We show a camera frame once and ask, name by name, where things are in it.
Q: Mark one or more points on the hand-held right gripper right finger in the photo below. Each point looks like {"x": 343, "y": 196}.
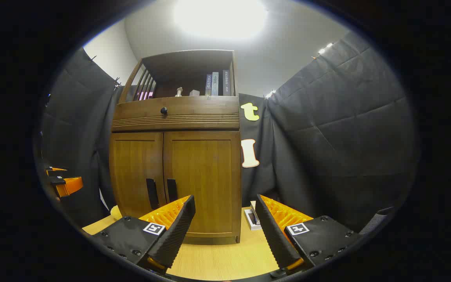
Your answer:
{"x": 274, "y": 235}

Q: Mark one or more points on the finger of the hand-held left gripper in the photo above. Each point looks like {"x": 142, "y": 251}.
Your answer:
{"x": 56, "y": 170}
{"x": 71, "y": 186}

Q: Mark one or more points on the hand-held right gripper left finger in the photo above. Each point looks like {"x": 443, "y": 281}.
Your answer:
{"x": 176, "y": 235}

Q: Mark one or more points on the wooden cabinet door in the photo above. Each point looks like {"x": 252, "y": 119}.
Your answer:
{"x": 206, "y": 172}
{"x": 131, "y": 172}

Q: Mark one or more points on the wooden double-door shoe cabinet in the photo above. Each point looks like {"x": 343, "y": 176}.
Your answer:
{"x": 178, "y": 122}

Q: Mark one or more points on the flat white book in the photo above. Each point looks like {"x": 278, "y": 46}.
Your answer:
{"x": 250, "y": 221}

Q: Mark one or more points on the black backdrop cloth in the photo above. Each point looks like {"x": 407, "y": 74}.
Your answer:
{"x": 327, "y": 137}

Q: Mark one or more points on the pink object behind slats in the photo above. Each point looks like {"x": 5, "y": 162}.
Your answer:
{"x": 146, "y": 95}

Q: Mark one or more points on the small white figurine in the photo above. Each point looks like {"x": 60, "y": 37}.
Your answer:
{"x": 179, "y": 92}

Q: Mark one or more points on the small white block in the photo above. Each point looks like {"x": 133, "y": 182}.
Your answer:
{"x": 194, "y": 93}

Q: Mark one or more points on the light grey upright book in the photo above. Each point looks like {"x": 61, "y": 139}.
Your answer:
{"x": 215, "y": 84}

